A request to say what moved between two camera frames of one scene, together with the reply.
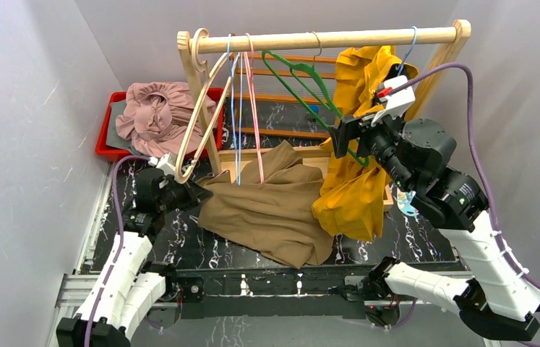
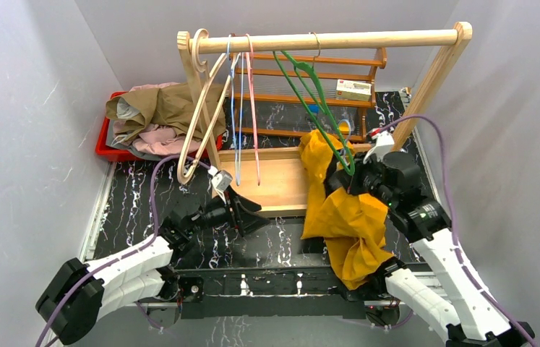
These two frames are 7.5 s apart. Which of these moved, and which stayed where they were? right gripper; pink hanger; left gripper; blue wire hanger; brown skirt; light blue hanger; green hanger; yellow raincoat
Moved: right gripper; green hanger; brown skirt; left gripper; light blue hanger; yellow raincoat
Stayed: blue wire hanger; pink hanger
